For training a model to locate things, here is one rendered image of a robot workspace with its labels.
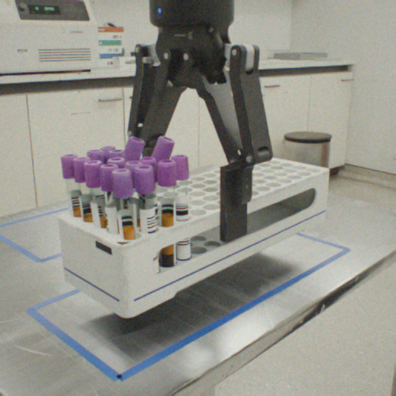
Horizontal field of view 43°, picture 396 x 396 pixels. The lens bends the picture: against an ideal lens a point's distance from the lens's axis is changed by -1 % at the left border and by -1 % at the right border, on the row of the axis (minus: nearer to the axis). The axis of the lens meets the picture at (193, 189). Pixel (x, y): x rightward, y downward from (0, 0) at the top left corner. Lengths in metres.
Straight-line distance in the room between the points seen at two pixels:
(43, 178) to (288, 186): 2.09
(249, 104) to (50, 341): 0.26
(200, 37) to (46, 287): 0.29
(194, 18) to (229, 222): 0.18
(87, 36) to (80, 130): 0.45
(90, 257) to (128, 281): 0.05
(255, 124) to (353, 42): 3.71
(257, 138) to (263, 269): 0.19
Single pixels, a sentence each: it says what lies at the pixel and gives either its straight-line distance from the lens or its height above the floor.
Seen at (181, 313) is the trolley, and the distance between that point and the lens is 0.48.
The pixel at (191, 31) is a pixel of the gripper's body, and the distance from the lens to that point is 0.45.
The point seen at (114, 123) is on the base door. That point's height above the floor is 0.64.
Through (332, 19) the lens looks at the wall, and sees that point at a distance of 4.24.
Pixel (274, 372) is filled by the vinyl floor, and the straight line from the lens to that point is 1.79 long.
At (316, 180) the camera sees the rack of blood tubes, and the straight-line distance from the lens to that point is 0.57.
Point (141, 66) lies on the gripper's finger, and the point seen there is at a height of 1.04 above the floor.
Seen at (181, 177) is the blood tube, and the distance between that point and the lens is 0.42.
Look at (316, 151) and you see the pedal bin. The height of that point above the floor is 0.38.
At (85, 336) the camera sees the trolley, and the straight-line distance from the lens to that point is 0.45.
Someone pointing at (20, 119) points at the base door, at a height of 0.70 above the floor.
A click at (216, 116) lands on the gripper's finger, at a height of 1.00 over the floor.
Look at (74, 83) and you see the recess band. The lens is 2.60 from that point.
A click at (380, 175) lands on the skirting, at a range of 4.06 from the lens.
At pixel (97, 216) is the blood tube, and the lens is 0.42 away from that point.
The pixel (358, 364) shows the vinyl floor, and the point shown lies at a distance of 1.88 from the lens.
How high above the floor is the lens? 1.06
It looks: 17 degrees down
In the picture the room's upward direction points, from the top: straight up
